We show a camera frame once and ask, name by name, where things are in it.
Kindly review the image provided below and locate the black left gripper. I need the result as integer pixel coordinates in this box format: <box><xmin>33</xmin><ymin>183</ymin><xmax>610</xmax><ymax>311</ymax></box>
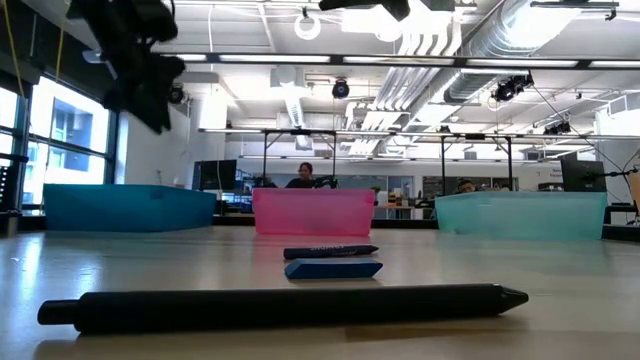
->
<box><xmin>69</xmin><ymin>0</ymin><xmax>187</xmax><ymax>135</ymax></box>

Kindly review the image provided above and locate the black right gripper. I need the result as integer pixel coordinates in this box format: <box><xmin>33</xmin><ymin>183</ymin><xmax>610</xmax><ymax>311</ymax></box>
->
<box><xmin>318</xmin><ymin>0</ymin><xmax>411</xmax><ymax>22</ymax></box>

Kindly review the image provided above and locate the dark purple crayon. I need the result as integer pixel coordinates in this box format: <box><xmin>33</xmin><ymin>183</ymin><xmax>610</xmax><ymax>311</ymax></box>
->
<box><xmin>282</xmin><ymin>243</ymin><xmax>380</xmax><ymax>261</ymax></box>

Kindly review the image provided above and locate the black pen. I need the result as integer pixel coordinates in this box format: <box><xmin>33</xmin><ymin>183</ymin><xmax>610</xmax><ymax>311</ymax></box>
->
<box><xmin>36</xmin><ymin>282</ymin><xmax>530</xmax><ymax>335</ymax></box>

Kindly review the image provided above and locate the blue eraser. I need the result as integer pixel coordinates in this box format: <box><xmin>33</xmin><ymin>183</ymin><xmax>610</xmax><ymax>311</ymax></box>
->
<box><xmin>283</xmin><ymin>257</ymin><xmax>385</xmax><ymax>281</ymax></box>

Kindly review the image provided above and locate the large glass window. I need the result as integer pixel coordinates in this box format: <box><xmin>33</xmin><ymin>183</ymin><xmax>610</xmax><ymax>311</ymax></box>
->
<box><xmin>0</xmin><ymin>87</ymin><xmax>119</xmax><ymax>206</ymax></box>

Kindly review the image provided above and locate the overhead light bar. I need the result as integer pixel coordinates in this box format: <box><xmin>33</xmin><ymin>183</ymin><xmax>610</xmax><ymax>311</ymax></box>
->
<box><xmin>82</xmin><ymin>49</ymin><xmax>640</xmax><ymax>70</ymax></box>

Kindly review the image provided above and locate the black computer monitor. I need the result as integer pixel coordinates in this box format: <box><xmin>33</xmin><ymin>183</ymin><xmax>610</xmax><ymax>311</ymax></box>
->
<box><xmin>559</xmin><ymin>158</ymin><xmax>608</xmax><ymax>194</ymax></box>
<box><xmin>192</xmin><ymin>158</ymin><xmax>239</xmax><ymax>192</ymax></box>

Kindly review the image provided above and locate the blue plastic bin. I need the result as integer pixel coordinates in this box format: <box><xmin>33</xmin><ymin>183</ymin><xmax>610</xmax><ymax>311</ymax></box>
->
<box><xmin>42</xmin><ymin>183</ymin><xmax>218</xmax><ymax>233</ymax></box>

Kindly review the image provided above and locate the black equipment rack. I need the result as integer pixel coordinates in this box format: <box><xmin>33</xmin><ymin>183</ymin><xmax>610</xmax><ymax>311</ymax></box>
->
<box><xmin>0</xmin><ymin>119</ymin><xmax>30</xmax><ymax>236</ymax></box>

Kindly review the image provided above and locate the pink plastic bin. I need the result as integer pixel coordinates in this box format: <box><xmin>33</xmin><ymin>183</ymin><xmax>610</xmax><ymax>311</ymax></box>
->
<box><xmin>252</xmin><ymin>187</ymin><xmax>377</xmax><ymax>238</ymax></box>

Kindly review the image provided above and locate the teal plastic bin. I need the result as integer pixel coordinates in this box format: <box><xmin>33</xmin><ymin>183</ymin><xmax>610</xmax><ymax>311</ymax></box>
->
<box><xmin>433</xmin><ymin>191</ymin><xmax>609</xmax><ymax>242</ymax></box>

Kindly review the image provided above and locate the black articulated stand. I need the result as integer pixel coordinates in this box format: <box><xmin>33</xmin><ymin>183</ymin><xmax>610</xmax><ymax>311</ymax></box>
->
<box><xmin>597</xmin><ymin>167</ymin><xmax>640</xmax><ymax>226</ymax></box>

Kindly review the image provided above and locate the white ring light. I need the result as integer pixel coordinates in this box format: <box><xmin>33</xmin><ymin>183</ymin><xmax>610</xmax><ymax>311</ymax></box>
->
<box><xmin>293</xmin><ymin>13</ymin><xmax>322</xmax><ymax>42</ymax></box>

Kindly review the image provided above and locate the yellow hanging cable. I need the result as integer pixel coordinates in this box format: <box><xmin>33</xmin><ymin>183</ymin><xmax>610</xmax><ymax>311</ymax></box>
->
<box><xmin>2</xmin><ymin>0</ymin><xmax>24</xmax><ymax>99</ymax></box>
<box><xmin>55</xmin><ymin>27</ymin><xmax>66</xmax><ymax>81</ymax></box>

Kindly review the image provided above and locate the black metal rig frame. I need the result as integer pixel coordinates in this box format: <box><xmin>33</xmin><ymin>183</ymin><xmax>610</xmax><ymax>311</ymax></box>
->
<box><xmin>261</xmin><ymin>128</ymin><xmax>338</xmax><ymax>190</ymax></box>
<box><xmin>440</xmin><ymin>132</ymin><xmax>514</xmax><ymax>195</ymax></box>

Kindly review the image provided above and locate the black aluminium table frame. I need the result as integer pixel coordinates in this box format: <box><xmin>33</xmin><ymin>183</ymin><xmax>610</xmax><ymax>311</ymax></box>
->
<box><xmin>0</xmin><ymin>212</ymin><xmax>640</xmax><ymax>244</ymax></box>

